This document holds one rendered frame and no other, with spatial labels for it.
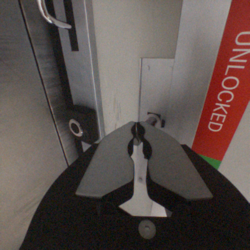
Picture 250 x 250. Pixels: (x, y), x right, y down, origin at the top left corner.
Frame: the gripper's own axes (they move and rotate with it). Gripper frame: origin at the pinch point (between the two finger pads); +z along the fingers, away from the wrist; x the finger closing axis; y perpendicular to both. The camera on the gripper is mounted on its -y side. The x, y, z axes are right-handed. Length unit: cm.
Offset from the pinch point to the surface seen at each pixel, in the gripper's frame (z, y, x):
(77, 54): 9.7, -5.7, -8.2
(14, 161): 2.7, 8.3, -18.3
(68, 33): 10.3, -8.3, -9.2
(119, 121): 7.7, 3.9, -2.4
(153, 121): 3.5, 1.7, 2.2
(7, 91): 5.2, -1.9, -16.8
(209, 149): 1.3, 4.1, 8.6
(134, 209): 6.0, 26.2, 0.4
